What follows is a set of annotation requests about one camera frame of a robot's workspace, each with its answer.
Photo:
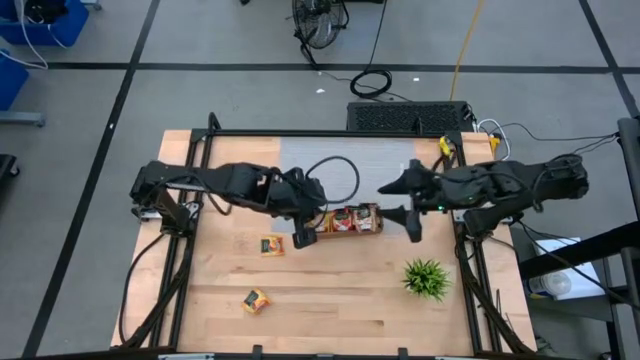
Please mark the grey cart base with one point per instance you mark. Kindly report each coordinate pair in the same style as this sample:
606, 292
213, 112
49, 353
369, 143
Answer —
22, 118

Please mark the black floor fan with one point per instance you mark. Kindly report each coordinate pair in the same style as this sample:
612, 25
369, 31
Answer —
320, 22

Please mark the black metal cart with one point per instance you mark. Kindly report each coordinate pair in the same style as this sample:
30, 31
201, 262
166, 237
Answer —
630, 160

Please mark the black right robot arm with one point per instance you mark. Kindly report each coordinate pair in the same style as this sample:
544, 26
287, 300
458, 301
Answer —
510, 187

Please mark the blue storage bin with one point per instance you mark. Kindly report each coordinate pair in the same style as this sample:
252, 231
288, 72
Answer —
12, 80
75, 27

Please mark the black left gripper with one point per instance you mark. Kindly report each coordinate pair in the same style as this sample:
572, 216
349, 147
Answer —
300, 195

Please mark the black computer case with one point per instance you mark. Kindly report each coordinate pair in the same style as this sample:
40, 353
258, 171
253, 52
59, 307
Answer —
400, 117

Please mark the yellow label tag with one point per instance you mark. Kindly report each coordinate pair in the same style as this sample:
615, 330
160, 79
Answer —
444, 147

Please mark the white items on cart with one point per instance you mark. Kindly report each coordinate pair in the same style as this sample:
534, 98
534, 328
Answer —
585, 282

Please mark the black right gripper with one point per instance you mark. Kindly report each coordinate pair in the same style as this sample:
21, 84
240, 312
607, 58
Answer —
430, 192

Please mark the green spiky potted plant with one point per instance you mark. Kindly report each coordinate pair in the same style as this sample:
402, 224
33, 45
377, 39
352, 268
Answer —
426, 279

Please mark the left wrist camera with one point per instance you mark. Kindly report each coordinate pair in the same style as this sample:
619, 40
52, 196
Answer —
305, 238

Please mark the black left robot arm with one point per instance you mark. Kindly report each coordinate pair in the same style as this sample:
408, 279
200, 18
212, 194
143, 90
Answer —
210, 182

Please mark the grey woven table mat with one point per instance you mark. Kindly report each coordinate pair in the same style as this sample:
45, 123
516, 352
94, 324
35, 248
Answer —
380, 160

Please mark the wooden tea box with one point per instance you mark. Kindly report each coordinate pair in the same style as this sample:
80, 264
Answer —
350, 234

